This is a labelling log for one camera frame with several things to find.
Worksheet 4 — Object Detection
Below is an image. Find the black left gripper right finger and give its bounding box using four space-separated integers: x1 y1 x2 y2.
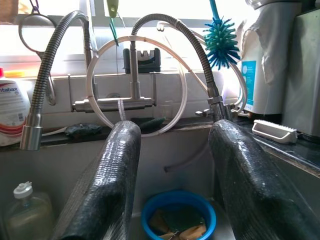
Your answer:
208 119 320 240

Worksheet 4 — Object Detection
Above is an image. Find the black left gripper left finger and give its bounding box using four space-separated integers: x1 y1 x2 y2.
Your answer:
58 120 142 240

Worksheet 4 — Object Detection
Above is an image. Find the yellow green dish sponge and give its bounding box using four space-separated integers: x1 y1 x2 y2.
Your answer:
149 209 172 234
178 223 208 240

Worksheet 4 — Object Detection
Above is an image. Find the green scouring pad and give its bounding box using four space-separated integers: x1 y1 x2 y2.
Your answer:
130 116 167 130
64 122 104 138

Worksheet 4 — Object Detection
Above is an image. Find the white scrub brush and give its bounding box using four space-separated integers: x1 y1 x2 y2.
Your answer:
251 119 299 145

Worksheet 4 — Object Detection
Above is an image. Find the clear soft tube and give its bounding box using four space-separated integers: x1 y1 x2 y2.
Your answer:
163 142 214 174

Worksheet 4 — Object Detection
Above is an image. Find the blue plastic bowl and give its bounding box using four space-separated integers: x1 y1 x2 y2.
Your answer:
140 190 218 240

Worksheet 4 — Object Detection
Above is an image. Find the stainless steel sink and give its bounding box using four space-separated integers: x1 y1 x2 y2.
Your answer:
0 124 320 240

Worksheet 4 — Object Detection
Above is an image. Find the small clear bottle white cap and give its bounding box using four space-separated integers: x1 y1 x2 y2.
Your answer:
4 180 55 240

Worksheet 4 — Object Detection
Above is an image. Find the small clear glass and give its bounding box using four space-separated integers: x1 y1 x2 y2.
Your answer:
159 99 175 119

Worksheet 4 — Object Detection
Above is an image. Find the thin white water tube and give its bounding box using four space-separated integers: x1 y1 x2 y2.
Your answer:
156 20 249 117

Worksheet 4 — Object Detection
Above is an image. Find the white water filter blue label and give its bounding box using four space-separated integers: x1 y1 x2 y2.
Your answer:
239 58 286 116

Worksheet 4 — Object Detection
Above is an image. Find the white red dish soap bottle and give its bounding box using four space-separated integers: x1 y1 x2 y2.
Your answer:
0 66 33 147

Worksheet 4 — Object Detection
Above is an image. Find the tall steel water dispenser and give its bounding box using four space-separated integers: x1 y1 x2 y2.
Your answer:
281 7 320 138

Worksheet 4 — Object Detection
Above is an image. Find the flexible steel faucet spout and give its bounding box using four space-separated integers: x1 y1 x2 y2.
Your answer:
19 10 98 151

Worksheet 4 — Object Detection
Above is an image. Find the black knife sharpener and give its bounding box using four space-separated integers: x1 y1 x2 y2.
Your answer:
122 47 162 75

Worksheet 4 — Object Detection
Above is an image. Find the blue bottle brush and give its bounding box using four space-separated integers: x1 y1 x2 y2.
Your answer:
203 0 242 71

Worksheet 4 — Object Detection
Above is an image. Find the green clothes peg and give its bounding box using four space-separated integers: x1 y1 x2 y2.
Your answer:
109 17 121 47

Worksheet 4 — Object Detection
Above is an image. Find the beige cloth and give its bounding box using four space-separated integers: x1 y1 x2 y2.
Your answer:
239 0 301 85

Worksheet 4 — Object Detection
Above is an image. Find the lime green plastic clip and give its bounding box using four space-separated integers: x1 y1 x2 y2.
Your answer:
105 0 119 19

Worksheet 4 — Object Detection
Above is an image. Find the steel wall faucet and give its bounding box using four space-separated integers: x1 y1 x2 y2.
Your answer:
71 41 158 113

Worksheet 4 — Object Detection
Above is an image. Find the white plastic tube ring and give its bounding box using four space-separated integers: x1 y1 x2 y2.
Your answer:
85 35 189 137

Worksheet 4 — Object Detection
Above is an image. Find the flexible steel hose with valve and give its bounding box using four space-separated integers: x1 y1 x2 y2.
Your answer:
130 13 234 123

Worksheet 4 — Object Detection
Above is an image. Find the round wire strainer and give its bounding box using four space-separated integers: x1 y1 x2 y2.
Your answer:
17 13 58 54

